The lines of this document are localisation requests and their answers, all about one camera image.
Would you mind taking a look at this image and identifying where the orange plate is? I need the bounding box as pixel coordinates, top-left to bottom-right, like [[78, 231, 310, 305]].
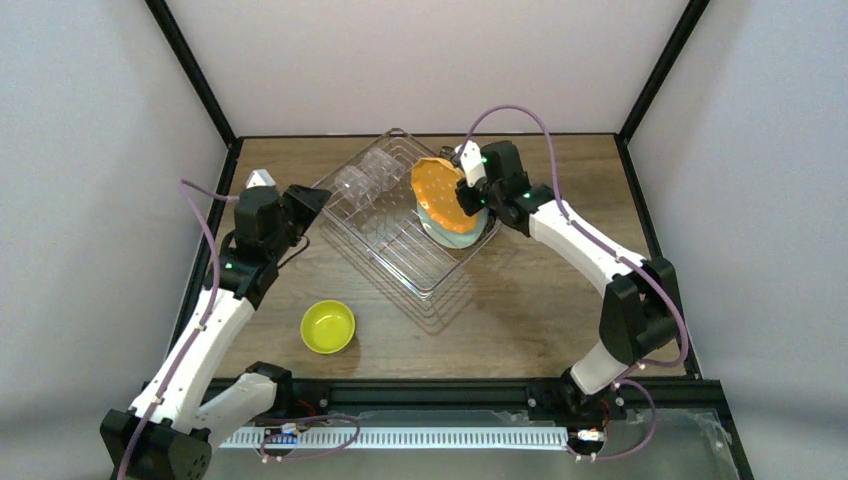
[[410, 157, 477, 234]]

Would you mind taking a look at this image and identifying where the light blue floral plate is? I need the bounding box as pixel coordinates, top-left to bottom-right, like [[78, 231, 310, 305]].
[[417, 205, 489, 250]]

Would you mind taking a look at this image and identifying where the clear plastic glass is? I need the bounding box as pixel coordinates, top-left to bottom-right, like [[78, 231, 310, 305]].
[[360, 148, 406, 191], [334, 166, 381, 212]]

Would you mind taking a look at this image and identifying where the metal wire dish rack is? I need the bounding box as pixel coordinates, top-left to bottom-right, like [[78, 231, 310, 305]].
[[315, 128, 500, 335]]

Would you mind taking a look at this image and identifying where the black floral square plate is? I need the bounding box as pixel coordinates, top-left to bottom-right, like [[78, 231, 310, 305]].
[[439, 145, 460, 165]]

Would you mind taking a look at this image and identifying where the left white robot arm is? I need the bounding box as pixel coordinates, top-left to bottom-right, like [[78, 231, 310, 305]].
[[100, 184, 331, 479]]

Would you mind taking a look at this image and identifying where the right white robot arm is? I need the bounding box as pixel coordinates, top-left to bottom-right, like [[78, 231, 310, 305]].
[[450, 141, 689, 397]]

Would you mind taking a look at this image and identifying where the yellow-green small bowl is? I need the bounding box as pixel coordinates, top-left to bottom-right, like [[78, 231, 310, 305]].
[[300, 300, 356, 355]]

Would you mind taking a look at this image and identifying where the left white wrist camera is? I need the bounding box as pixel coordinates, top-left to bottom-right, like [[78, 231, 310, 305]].
[[245, 169, 277, 189]]

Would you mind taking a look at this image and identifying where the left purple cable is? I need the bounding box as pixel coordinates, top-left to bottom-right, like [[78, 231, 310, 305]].
[[115, 178, 362, 480]]

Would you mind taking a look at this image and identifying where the white slotted cable duct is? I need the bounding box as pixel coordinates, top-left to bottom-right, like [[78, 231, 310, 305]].
[[220, 426, 569, 451]]

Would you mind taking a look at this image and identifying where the left black frame post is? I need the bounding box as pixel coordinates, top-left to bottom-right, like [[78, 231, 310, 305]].
[[145, 0, 237, 147]]

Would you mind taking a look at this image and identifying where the black frame post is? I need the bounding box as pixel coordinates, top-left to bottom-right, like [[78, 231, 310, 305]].
[[616, 0, 710, 145], [145, 0, 237, 147]]

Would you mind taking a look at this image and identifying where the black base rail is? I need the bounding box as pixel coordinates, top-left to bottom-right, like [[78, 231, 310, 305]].
[[135, 377, 727, 425]]

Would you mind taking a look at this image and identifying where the right black frame post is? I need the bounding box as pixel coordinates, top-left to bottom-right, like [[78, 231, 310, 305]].
[[616, 0, 710, 145]]

